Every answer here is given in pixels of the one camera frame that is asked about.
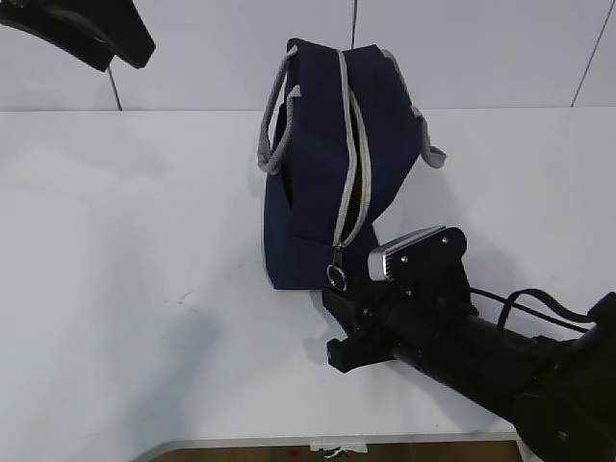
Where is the navy blue lunch bag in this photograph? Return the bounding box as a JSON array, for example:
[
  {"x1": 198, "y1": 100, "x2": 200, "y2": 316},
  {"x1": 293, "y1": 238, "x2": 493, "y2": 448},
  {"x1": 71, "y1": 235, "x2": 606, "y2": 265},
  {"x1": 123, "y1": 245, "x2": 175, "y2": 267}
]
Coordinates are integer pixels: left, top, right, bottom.
[{"x1": 257, "y1": 38, "x2": 446, "y2": 290}]

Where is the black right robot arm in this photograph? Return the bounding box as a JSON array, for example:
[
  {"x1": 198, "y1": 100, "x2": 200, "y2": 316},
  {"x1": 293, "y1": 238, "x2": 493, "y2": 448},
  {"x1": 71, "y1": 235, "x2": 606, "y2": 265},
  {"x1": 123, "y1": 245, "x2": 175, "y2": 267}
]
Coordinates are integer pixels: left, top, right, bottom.
[{"x1": 321, "y1": 226, "x2": 615, "y2": 461}]

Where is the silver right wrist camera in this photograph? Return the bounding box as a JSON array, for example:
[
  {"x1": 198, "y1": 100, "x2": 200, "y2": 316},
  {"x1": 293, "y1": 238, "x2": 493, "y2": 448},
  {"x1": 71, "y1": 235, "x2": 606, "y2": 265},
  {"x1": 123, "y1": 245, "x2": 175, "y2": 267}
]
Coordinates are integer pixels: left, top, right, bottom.
[{"x1": 368, "y1": 225, "x2": 446, "y2": 281}]

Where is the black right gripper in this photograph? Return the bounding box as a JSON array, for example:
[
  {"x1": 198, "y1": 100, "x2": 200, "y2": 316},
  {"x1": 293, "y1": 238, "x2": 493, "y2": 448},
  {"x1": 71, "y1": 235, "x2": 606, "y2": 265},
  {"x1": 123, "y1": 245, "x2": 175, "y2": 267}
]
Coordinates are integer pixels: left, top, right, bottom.
[{"x1": 321, "y1": 226, "x2": 478, "y2": 372}]

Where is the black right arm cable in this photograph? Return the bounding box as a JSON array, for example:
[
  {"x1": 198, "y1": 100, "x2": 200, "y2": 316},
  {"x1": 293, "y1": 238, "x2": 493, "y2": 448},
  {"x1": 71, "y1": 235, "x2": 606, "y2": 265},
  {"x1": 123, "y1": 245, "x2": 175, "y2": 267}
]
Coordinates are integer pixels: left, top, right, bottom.
[{"x1": 469, "y1": 287, "x2": 598, "y2": 333}]

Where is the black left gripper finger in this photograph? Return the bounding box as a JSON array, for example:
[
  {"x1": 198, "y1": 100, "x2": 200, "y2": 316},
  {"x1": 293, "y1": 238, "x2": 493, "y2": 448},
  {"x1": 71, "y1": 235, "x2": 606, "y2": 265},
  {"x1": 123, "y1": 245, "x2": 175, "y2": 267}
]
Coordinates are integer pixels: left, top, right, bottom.
[{"x1": 1, "y1": 0, "x2": 156, "y2": 72}]

